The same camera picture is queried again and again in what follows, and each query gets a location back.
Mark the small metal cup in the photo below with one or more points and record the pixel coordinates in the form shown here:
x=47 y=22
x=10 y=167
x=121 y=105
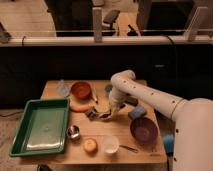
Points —
x=73 y=132

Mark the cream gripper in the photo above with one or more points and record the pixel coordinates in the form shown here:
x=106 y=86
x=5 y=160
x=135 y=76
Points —
x=114 y=108

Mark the blue box on floor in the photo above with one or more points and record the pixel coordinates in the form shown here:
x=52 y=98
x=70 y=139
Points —
x=168 y=141

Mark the blue plastic cup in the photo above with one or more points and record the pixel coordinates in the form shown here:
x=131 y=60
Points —
x=107 y=89

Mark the green plastic tray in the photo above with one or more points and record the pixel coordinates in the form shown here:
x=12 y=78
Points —
x=42 y=129

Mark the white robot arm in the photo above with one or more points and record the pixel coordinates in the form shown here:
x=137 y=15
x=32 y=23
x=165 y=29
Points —
x=193 y=142

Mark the wooden board table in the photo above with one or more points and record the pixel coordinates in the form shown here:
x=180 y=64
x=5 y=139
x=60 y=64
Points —
x=74 y=153

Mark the dark rectangular block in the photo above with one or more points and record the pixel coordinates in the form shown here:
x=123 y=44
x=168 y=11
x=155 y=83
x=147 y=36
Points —
x=131 y=101

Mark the yellow pencil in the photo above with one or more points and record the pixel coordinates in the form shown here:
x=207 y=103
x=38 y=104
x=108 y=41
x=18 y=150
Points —
x=94 y=95

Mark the purple bowl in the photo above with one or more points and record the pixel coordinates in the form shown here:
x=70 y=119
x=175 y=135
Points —
x=144 y=130

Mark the blue sponge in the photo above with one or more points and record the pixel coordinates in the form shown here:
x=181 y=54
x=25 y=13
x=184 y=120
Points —
x=138 y=111

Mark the orange carrot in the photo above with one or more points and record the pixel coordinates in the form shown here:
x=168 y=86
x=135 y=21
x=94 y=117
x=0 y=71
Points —
x=80 y=109

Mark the orange bowl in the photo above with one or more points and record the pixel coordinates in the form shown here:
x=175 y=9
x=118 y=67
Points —
x=81 y=90

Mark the black office chair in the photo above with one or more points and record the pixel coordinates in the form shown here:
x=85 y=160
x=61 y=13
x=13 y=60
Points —
x=108 y=21

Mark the orange round fruit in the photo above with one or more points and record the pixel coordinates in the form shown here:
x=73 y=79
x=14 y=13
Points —
x=90 y=145

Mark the black dish brush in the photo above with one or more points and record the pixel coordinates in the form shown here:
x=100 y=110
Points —
x=94 y=114

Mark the clear plastic bag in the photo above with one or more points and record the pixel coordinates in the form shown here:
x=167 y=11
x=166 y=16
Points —
x=63 y=89

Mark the white plastic cup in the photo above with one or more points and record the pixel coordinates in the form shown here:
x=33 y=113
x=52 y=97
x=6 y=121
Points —
x=110 y=144

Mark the metal spoon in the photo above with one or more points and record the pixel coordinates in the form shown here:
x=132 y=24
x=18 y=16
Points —
x=129 y=148

